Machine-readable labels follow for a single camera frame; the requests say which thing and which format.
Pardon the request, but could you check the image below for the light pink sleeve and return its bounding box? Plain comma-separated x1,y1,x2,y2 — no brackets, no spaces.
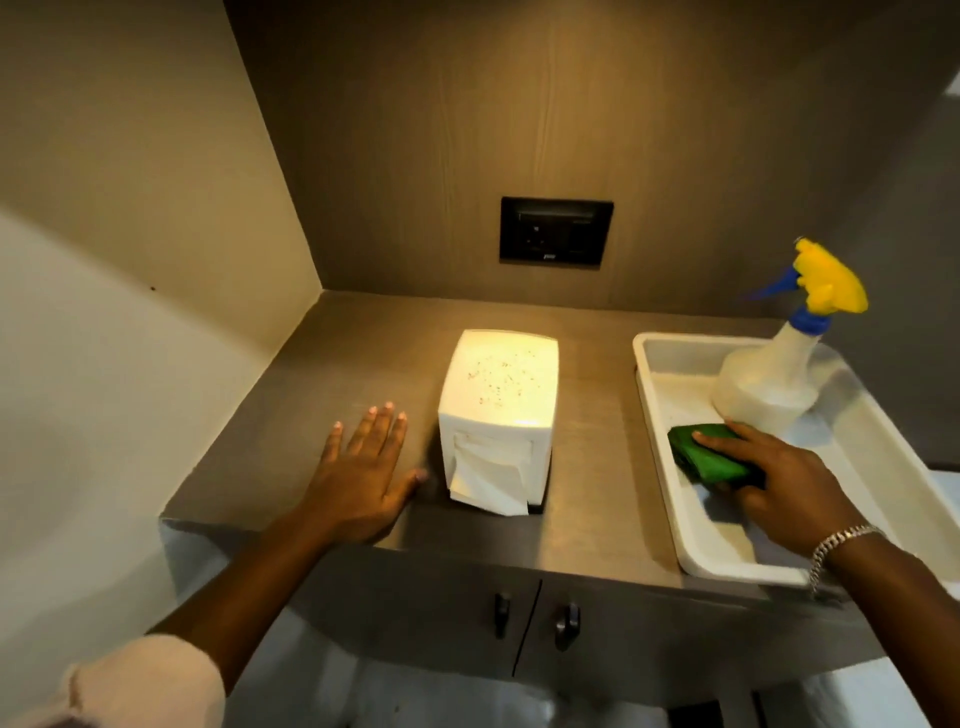
7,634,228,728

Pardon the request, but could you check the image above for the silver chain bracelet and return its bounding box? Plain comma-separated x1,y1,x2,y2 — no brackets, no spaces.
808,525,888,599

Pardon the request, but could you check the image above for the white tissue dispenser box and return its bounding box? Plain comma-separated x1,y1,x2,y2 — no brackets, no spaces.
437,328,561,516

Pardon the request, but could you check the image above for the person's left forearm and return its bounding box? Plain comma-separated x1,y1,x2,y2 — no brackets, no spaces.
147,513,354,695

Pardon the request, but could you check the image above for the grey cabinet door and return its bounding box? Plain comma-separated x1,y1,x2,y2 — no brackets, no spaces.
513,576,886,709
285,546,543,680

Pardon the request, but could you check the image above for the person's left hand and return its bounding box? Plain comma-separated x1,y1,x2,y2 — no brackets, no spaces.
298,402,429,547

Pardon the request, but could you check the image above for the green scrub sponge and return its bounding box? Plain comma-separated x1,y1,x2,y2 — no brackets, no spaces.
667,423,766,490

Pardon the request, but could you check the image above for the white spray bottle yellow trigger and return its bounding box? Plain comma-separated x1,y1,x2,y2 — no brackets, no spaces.
709,237,870,438

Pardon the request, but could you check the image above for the person's right hand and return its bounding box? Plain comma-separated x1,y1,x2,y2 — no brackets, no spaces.
691,421,875,558

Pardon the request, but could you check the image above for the person's right forearm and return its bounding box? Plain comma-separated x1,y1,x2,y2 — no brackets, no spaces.
813,526,960,728

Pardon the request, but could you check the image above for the black wall socket plate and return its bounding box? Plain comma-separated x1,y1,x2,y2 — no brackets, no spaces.
499,196,615,269

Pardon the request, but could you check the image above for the white plastic tray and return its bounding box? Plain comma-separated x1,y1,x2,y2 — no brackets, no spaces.
632,331,960,603

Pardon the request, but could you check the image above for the white paper tissue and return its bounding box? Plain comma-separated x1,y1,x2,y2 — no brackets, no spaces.
448,447,531,518

